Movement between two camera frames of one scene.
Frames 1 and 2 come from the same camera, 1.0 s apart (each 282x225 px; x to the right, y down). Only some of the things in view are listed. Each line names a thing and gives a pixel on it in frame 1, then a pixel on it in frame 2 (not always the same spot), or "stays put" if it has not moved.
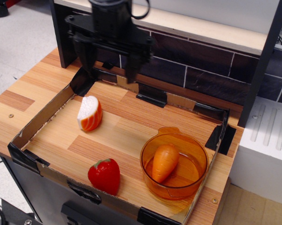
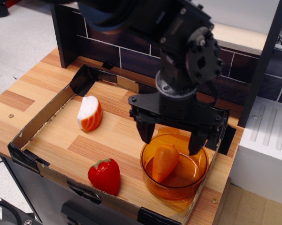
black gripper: x=110 y=24 → x=179 y=106
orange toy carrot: x=165 y=159 stays put
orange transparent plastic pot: x=187 y=176 stays put
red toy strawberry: x=105 y=176 stays put
